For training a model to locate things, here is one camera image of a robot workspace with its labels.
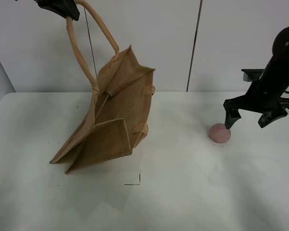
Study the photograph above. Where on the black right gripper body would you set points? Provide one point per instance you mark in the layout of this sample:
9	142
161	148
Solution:
260	97

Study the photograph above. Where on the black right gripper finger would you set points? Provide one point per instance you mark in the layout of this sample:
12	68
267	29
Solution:
268	118
232	115

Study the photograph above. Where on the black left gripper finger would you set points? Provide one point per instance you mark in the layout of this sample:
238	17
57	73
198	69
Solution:
63	8

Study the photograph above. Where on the pink peach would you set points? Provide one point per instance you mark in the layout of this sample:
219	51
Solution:
219	133

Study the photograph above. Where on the brown linen tote bag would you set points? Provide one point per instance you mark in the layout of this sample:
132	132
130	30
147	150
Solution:
116	121

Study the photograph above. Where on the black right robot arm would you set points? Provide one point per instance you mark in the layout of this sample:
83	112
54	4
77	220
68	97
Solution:
277	69

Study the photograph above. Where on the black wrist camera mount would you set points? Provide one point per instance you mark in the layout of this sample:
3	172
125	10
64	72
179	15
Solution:
250	75

